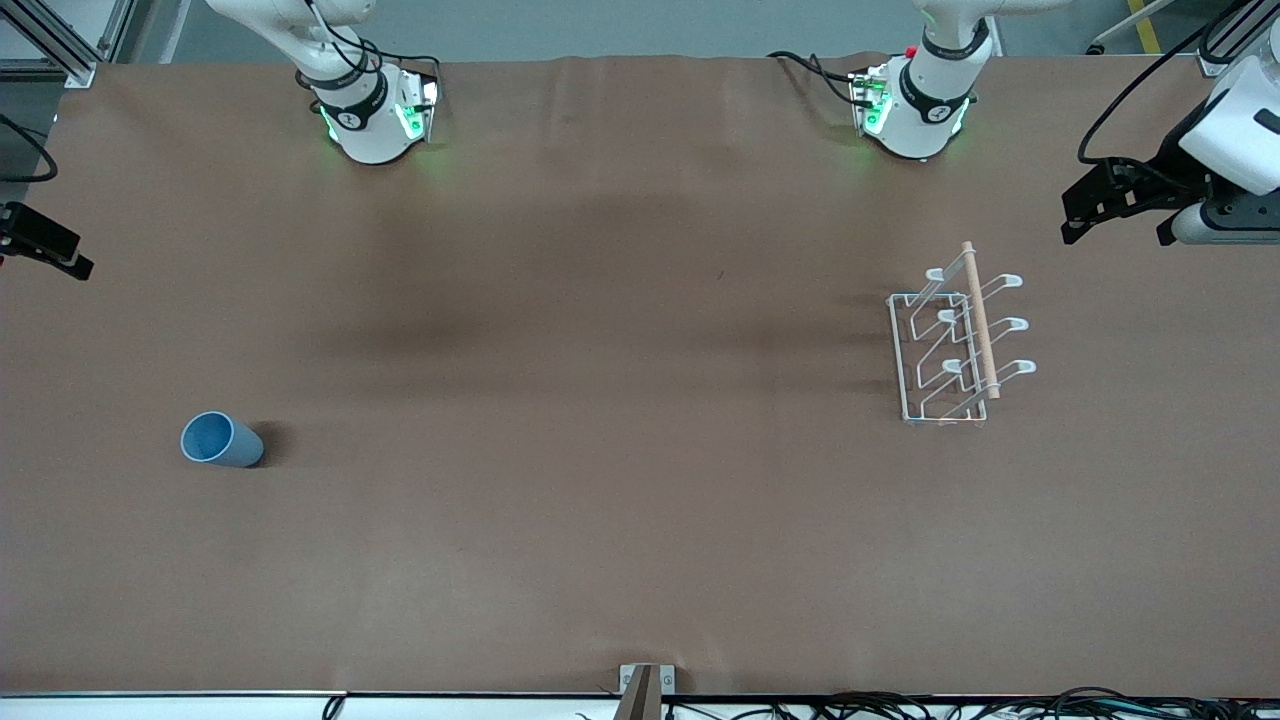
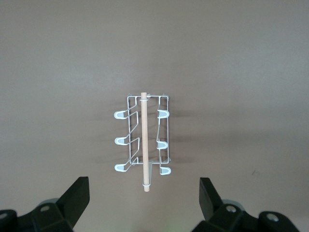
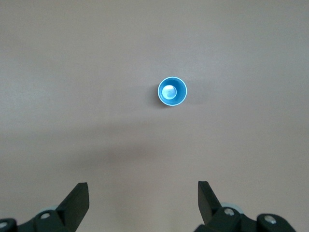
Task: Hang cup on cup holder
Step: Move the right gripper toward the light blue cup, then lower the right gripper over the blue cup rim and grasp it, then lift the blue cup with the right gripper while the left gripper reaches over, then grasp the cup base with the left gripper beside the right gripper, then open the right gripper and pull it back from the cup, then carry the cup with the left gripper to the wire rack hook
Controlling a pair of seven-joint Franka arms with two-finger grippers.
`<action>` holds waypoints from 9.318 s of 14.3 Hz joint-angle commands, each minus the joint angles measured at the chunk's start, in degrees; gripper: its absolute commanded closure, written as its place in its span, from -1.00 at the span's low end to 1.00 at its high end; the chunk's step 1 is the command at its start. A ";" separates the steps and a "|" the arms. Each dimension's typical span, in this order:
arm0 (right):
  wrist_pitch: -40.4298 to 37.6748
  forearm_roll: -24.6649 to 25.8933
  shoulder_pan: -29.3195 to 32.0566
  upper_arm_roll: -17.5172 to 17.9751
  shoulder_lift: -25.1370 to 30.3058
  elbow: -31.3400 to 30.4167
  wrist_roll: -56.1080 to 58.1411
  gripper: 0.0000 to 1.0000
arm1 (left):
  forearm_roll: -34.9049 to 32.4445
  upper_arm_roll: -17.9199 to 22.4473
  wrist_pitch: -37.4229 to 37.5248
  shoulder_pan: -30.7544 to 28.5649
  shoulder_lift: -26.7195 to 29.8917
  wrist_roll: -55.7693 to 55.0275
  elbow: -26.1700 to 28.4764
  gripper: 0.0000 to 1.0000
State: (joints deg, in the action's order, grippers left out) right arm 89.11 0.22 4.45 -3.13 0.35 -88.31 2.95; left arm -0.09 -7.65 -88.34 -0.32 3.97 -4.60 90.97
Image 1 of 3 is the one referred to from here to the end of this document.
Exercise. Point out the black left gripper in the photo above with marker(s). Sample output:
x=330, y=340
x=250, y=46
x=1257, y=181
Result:
x=1168, y=158

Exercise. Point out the white metal tube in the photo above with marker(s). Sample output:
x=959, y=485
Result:
x=1125, y=27

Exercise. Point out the brown camera post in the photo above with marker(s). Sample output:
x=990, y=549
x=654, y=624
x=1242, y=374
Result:
x=640, y=700

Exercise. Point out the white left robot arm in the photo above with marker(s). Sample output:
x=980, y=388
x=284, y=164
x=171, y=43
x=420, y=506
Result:
x=920, y=110

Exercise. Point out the light blue plastic cup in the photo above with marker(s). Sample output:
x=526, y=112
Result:
x=235, y=450

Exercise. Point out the aluminium frame profile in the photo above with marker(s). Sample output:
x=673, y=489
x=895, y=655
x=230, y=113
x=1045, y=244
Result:
x=1215, y=62
x=60, y=50

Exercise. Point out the grey metal mounting bracket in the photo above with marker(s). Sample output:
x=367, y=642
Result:
x=666, y=680

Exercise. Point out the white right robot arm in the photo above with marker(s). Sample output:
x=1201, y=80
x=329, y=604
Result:
x=370, y=130

